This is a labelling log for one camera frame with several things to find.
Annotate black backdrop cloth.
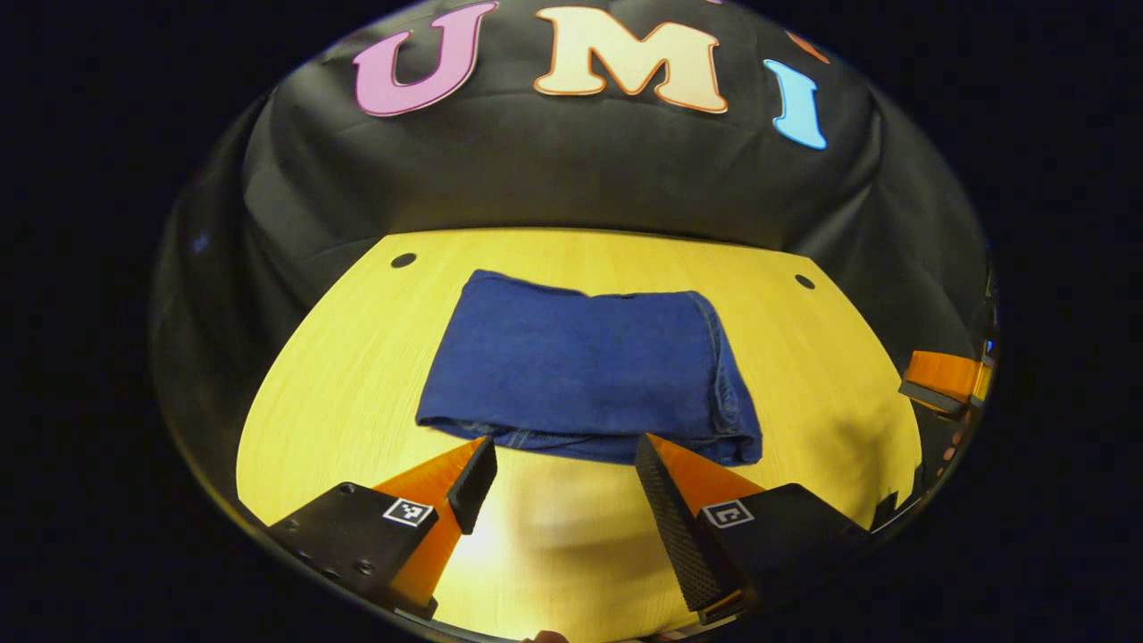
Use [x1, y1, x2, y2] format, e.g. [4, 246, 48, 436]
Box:
[152, 0, 994, 501]

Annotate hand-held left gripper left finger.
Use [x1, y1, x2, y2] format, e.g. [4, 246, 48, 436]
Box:
[266, 436, 499, 619]

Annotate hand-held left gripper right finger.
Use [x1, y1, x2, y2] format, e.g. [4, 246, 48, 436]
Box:
[634, 433, 872, 626]

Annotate blue denim jeans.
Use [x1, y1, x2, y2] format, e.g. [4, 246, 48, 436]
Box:
[415, 270, 764, 467]

